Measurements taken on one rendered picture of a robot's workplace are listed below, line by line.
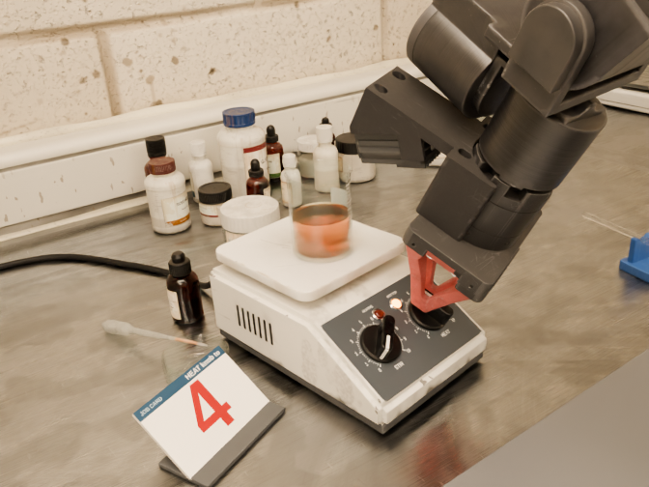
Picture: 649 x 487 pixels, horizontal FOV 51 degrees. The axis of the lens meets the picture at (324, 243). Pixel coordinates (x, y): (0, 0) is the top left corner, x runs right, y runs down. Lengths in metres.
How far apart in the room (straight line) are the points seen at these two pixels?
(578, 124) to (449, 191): 0.09
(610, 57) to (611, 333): 0.33
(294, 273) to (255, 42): 0.55
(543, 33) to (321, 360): 0.28
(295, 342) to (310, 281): 0.05
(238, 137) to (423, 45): 0.47
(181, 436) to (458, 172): 0.26
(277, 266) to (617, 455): 0.27
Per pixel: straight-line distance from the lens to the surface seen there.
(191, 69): 0.98
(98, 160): 0.91
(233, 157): 0.88
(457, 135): 0.44
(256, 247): 0.57
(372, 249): 0.56
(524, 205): 0.43
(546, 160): 0.41
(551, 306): 0.66
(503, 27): 0.41
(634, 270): 0.73
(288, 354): 0.54
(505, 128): 0.41
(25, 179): 0.90
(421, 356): 0.52
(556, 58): 0.35
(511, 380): 0.56
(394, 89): 0.46
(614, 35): 0.35
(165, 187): 0.81
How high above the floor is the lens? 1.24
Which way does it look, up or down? 26 degrees down
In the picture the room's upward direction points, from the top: 4 degrees counter-clockwise
